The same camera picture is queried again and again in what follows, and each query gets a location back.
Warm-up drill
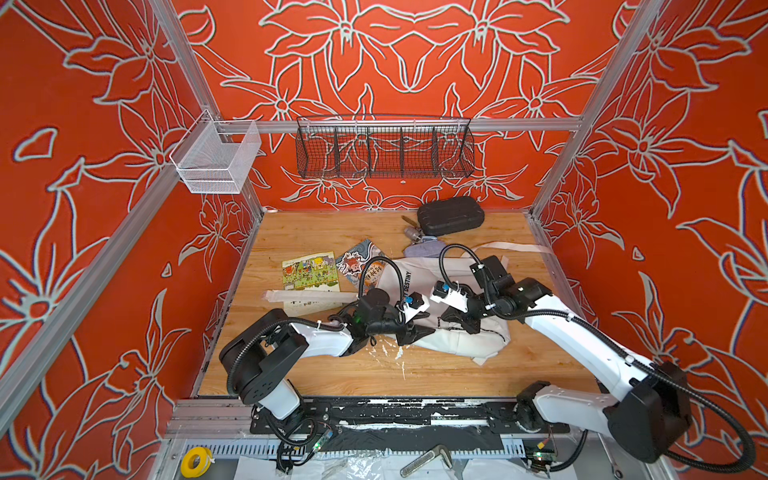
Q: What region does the white canvas backpack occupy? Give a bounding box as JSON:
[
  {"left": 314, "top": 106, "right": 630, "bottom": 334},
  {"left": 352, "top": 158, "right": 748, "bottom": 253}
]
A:
[{"left": 265, "top": 241, "right": 556, "bottom": 367}]

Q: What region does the grey mythology story book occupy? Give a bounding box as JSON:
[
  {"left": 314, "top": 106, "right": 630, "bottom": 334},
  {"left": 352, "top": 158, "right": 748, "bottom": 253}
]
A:
[{"left": 335, "top": 239, "right": 385, "bottom": 291}]

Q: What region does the green China history book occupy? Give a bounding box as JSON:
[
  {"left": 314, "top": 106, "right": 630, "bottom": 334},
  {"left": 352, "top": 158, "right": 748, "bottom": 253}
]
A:
[{"left": 282, "top": 252, "right": 339, "bottom": 291}]

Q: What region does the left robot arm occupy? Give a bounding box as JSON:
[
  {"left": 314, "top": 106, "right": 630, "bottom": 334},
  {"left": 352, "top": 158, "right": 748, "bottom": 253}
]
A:
[{"left": 219, "top": 288, "right": 436, "bottom": 421}]

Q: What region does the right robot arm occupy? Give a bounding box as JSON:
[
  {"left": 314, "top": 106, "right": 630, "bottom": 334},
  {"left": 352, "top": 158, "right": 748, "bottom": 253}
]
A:
[{"left": 431, "top": 256, "right": 757, "bottom": 474}]

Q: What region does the grey fabric pouch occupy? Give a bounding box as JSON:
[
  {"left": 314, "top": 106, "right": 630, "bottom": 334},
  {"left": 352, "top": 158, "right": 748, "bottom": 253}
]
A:
[{"left": 404, "top": 239, "right": 446, "bottom": 258}]

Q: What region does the black hard zip case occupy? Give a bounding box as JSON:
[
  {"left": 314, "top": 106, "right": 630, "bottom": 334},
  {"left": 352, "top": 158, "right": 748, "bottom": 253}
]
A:
[{"left": 417, "top": 196, "right": 485, "bottom": 237}]

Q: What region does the silver wrench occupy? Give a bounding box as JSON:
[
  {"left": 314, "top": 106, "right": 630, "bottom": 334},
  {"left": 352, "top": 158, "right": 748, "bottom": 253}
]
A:
[{"left": 603, "top": 445, "right": 624, "bottom": 480}]

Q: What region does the yellow tape roll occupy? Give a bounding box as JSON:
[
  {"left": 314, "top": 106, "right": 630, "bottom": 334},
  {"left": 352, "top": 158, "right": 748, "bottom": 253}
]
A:
[{"left": 179, "top": 446, "right": 215, "bottom": 479}]

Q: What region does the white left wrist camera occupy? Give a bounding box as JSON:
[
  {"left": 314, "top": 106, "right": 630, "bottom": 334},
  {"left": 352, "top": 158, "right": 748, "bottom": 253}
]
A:
[{"left": 400, "top": 292, "right": 430, "bottom": 323}]

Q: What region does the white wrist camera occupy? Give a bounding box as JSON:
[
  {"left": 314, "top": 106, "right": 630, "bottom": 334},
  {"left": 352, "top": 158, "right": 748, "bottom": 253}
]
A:
[
  {"left": 430, "top": 281, "right": 468, "bottom": 313},
  {"left": 400, "top": 292, "right": 430, "bottom": 323}
]

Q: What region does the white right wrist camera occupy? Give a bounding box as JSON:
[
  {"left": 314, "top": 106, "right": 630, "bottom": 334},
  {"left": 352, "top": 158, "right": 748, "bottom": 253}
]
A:
[{"left": 430, "top": 281, "right": 468, "bottom": 313}]

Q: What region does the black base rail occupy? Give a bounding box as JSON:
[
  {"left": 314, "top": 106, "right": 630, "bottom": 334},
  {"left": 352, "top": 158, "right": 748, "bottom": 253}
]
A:
[{"left": 249, "top": 395, "right": 571, "bottom": 437}]

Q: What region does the silver metal tool with handle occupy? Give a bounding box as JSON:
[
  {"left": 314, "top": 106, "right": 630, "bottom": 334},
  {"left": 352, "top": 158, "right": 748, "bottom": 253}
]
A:
[{"left": 401, "top": 215, "right": 423, "bottom": 243}]

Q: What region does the grey angled metal bracket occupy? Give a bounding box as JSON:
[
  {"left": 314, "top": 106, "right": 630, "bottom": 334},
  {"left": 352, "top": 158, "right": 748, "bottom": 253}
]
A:
[{"left": 400, "top": 444, "right": 454, "bottom": 478}]

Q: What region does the black wire wall basket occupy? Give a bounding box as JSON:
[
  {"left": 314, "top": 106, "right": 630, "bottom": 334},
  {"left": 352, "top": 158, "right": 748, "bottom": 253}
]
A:
[{"left": 295, "top": 114, "right": 476, "bottom": 180}]

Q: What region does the white wire wall basket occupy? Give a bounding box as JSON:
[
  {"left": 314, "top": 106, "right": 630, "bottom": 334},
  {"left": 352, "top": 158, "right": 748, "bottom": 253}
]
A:
[{"left": 170, "top": 109, "right": 262, "bottom": 194}]

